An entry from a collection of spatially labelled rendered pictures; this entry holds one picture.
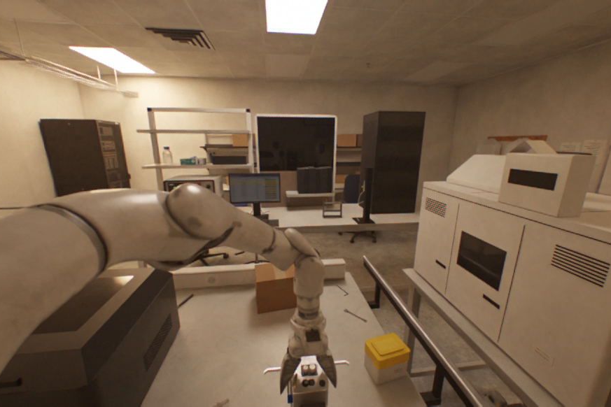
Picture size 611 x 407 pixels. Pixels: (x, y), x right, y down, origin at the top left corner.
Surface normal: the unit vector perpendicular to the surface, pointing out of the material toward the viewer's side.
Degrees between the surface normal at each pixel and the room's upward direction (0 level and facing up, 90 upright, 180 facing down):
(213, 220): 60
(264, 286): 90
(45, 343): 0
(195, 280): 90
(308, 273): 88
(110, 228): 75
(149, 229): 81
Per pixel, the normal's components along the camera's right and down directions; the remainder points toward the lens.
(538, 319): -0.99, 0.03
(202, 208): 0.75, -0.57
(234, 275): 0.12, 0.24
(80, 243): 0.97, -0.24
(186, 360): 0.00, -0.97
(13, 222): 0.29, -0.90
